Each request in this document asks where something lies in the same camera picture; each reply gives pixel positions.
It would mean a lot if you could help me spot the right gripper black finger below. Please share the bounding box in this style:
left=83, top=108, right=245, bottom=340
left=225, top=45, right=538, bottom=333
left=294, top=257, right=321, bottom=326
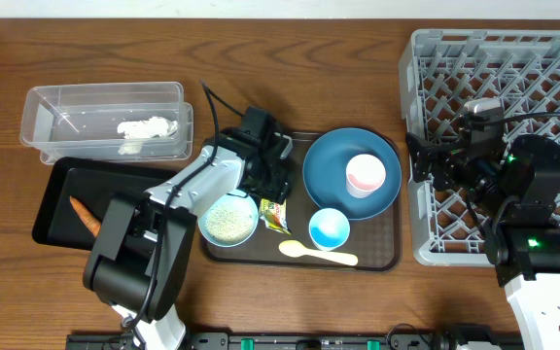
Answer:
left=405, top=132, right=438, bottom=152
left=409, top=146, right=435, bottom=183

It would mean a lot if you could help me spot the green snack wrapper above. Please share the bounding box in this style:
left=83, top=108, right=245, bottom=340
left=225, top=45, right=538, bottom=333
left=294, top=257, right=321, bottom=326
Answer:
left=259, top=198, right=291, bottom=235

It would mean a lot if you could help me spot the pink white cup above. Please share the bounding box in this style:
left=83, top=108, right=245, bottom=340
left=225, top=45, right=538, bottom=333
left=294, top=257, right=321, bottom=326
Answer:
left=345, top=154, right=387, bottom=198

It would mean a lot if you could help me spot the light blue bowl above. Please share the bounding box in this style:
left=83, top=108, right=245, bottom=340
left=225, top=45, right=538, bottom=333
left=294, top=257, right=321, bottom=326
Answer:
left=197, top=190, right=260, bottom=248

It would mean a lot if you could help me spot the small blue cup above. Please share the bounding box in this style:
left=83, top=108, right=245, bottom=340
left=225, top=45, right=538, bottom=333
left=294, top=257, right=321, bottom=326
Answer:
left=308, top=208, right=350, bottom=251

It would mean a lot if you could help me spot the white napkin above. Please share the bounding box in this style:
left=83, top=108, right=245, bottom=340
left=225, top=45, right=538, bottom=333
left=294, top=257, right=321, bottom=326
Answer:
left=117, top=116, right=179, bottom=139

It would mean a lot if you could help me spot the orange carrot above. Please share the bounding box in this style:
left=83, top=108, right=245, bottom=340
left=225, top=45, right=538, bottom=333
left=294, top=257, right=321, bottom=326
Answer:
left=69, top=196, right=101, bottom=238

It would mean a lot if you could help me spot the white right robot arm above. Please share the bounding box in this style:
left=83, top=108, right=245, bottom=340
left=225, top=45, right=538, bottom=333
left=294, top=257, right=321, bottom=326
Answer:
left=405, top=113, right=560, bottom=349

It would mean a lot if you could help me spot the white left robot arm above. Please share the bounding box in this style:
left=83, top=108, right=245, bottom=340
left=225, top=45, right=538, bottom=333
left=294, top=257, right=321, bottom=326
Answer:
left=83, top=107, right=295, bottom=349

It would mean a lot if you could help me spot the grey dishwasher rack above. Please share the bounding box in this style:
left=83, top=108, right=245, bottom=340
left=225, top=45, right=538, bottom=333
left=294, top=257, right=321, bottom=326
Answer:
left=398, top=28, right=560, bottom=268

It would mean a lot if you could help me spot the black waste tray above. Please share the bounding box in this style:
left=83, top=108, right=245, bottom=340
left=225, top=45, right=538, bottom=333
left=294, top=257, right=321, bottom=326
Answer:
left=32, top=157, right=176, bottom=251

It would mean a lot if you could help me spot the dark blue plate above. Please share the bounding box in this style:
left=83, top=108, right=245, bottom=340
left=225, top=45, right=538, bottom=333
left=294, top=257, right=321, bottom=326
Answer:
left=302, top=127, right=403, bottom=221

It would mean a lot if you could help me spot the cream plastic spoon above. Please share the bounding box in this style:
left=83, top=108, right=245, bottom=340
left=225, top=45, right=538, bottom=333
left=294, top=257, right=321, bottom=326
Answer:
left=278, top=240, right=359, bottom=266

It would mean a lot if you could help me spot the brown serving tray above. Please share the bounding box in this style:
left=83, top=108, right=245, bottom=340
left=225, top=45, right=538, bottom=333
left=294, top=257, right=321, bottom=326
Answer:
left=201, top=132, right=402, bottom=272

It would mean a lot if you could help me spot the clear plastic bin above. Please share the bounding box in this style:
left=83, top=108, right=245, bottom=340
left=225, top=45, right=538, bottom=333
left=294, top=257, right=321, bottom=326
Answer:
left=19, top=82, right=193, bottom=164

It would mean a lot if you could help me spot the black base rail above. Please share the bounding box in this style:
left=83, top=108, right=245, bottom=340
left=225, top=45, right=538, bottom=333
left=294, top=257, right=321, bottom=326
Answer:
left=65, top=322, right=524, bottom=350

